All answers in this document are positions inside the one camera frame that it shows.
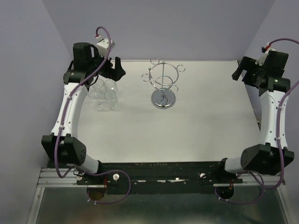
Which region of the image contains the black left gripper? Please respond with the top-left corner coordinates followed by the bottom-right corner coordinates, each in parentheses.
top-left (88, 48), bottom-right (126, 81)

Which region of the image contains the clear wine glass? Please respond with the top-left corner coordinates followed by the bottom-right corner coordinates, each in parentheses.
top-left (104, 79), bottom-right (118, 95)
top-left (88, 79), bottom-right (106, 99)
top-left (95, 98), bottom-right (106, 111)
top-left (104, 90), bottom-right (118, 110)

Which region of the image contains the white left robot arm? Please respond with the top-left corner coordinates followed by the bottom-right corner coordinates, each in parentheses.
top-left (41, 38), bottom-right (126, 184)

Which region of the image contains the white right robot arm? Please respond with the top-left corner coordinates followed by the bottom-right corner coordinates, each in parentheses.
top-left (215, 49), bottom-right (294, 183)

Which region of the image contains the chrome wine glass rack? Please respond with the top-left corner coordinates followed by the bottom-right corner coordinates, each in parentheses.
top-left (141, 58), bottom-right (186, 109)

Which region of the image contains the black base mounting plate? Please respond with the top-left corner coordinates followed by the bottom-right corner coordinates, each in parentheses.
top-left (77, 161), bottom-right (242, 195)

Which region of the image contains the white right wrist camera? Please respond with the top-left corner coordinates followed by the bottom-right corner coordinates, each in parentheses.
top-left (255, 45), bottom-right (277, 66)

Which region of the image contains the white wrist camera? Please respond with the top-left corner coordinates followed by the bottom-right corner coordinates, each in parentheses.
top-left (255, 45), bottom-right (277, 66)
top-left (96, 37), bottom-right (109, 56)

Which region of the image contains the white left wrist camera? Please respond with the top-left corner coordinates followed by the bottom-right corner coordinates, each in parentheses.
top-left (96, 37), bottom-right (109, 56)

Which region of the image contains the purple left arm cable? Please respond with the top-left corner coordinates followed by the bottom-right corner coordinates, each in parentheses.
top-left (55, 27), bottom-right (133, 206)

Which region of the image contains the left aluminium frame rail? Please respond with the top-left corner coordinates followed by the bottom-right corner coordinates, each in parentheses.
top-left (36, 168), bottom-right (77, 188)

